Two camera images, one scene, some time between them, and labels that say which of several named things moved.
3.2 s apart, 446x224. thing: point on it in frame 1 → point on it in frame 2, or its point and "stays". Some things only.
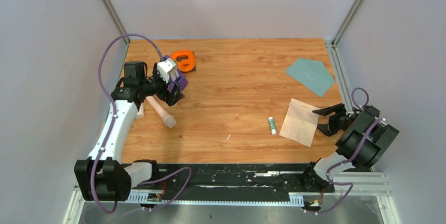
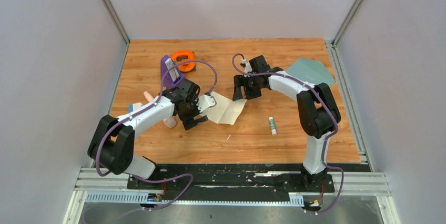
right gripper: (339, 109) → (241, 80)
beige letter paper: (300, 123) → (225, 111)
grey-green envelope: (312, 73) stays
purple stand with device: (176, 75) stays
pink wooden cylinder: (169, 121) stays
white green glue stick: (273, 132) stays
